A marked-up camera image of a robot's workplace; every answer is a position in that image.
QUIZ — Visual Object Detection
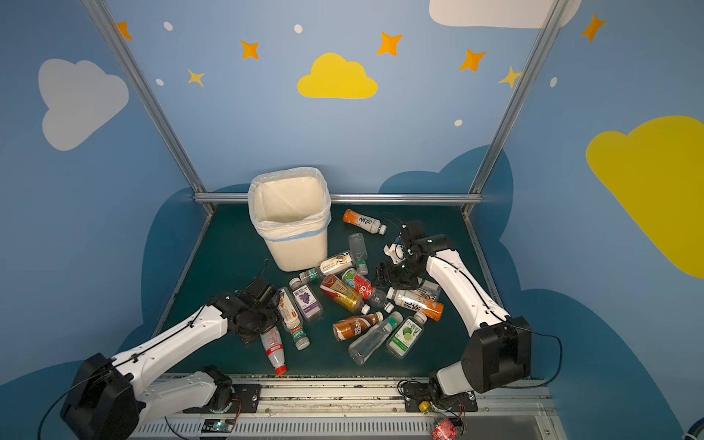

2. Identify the red green label soda bottle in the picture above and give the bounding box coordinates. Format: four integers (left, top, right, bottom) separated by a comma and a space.
341, 269, 394, 314

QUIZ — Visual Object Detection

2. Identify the orange bottle near back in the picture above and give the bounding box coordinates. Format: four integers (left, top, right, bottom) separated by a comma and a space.
343, 209, 387, 235

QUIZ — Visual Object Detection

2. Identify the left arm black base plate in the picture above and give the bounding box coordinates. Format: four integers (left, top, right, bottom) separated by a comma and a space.
183, 383, 262, 415

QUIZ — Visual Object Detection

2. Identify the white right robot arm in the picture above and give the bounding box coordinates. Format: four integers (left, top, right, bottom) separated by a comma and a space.
378, 235, 532, 396

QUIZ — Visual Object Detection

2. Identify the small clear squashed bottle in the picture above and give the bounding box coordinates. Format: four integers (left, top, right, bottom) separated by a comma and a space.
348, 233, 369, 276

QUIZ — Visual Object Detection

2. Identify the lime green label bottle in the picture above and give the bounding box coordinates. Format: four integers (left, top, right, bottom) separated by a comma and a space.
387, 312, 427, 359

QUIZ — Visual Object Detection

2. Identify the aluminium right upright post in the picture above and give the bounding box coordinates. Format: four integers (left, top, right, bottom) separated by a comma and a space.
461, 0, 570, 220

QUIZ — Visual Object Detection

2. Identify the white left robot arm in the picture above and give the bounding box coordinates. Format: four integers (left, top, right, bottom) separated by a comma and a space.
60, 276, 279, 439

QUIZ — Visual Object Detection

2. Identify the grape juice purple label bottle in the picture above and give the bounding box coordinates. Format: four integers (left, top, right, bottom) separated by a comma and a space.
289, 278, 324, 322

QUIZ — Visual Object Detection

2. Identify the aluminium upright post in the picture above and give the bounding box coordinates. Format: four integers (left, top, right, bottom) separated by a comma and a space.
82, 0, 206, 196
461, 0, 570, 220

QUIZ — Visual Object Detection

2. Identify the white ribbed plastic bin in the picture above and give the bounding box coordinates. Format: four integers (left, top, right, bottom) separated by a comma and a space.
248, 167, 332, 273

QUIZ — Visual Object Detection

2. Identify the orange white label bottle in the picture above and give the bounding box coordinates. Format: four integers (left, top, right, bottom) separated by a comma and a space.
387, 288, 444, 322

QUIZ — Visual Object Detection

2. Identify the aluminium left upright post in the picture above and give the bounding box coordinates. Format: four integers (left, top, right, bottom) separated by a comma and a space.
82, 0, 206, 196

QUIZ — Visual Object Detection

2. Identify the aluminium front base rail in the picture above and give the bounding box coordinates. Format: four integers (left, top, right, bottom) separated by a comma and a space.
131, 375, 567, 439

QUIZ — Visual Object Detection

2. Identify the crane label clear bottle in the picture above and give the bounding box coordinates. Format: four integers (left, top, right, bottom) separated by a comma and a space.
299, 251, 353, 283

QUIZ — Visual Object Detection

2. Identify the green circuit board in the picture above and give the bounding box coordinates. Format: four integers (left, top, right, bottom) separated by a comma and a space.
201, 419, 233, 434

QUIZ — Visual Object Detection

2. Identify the clear green cap water bottle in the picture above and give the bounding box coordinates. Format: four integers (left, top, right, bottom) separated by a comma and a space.
414, 279, 442, 302

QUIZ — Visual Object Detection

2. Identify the clear blue-edged bin liner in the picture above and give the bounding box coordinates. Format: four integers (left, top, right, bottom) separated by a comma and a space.
247, 167, 332, 242

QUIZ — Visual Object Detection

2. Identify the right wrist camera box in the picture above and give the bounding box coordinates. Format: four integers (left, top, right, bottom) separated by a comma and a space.
400, 220, 426, 247

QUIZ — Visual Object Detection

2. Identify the brown coffee bottle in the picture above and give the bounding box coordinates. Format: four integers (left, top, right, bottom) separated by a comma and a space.
332, 312, 384, 341

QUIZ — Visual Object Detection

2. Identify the red cap water bottle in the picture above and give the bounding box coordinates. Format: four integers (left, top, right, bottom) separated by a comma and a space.
260, 326, 287, 376

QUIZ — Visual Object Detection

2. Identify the aluminium frame back rail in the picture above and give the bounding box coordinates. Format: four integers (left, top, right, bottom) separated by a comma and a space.
194, 192, 482, 205

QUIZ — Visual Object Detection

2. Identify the yellow tea red label bottle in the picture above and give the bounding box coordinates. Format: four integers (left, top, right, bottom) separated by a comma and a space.
320, 274, 370, 315

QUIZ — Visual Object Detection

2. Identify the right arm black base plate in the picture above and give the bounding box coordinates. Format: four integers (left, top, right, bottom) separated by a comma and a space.
396, 379, 479, 414

